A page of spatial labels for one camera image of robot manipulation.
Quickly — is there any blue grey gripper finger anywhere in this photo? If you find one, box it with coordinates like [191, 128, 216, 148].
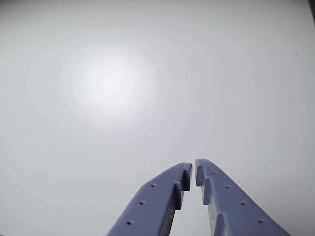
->
[105, 162, 193, 236]
[194, 158, 292, 236]

